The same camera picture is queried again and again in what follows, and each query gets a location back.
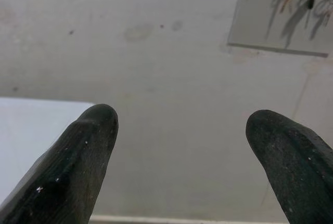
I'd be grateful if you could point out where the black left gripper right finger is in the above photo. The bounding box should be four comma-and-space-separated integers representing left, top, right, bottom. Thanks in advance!
246, 109, 333, 224

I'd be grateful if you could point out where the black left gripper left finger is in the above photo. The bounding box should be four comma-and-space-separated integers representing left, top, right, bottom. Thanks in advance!
0, 103, 119, 224

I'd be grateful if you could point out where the grey wall board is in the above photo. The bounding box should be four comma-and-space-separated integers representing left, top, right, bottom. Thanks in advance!
227, 0, 333, 58

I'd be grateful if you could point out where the white table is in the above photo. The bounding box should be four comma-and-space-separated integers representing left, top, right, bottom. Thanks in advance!
0, 97, 97, 205

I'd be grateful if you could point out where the grey skirting strip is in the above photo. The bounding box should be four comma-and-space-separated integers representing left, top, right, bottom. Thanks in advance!
89, 215, 290, 224

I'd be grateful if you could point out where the black car key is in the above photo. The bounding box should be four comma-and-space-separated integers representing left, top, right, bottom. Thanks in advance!
303, 0, 317, 30

